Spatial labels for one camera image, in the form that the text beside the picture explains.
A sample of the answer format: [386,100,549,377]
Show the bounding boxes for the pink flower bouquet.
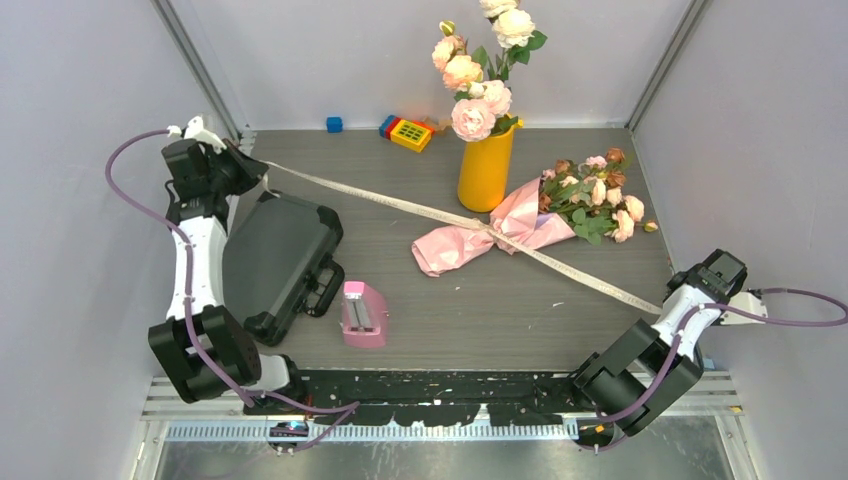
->
[411,147,659,277]

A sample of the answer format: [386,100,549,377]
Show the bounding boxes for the beige ribbon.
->
[260,160,662,315]

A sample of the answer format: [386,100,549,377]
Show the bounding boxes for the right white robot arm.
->
[570,249,747,437]

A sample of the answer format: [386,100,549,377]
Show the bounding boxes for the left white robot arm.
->
[148,134,307,414]

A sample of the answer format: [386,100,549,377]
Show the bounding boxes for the yellow vase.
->
[457,117,523,213]

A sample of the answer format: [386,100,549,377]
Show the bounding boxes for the peach roses in vase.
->
[431,0,547,143]

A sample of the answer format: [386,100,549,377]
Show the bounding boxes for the black hard case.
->
[223,191,345,347]

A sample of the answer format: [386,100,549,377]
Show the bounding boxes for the blue cube block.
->
[325,116,344,134]

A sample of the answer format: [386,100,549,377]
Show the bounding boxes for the pink toy toaster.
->
[341,281,389,349]

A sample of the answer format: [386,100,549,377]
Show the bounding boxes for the yellow toy block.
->
[378,115,435,153]

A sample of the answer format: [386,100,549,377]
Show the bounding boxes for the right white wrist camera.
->
[717,291,768,326]

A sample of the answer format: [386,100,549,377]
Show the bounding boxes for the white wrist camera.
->
[166,115,227,152]
[717,291,768,326]

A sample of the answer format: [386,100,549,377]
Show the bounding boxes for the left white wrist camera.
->
[166,115,227,152]

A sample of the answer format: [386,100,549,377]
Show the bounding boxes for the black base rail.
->
[241,367,637,429]

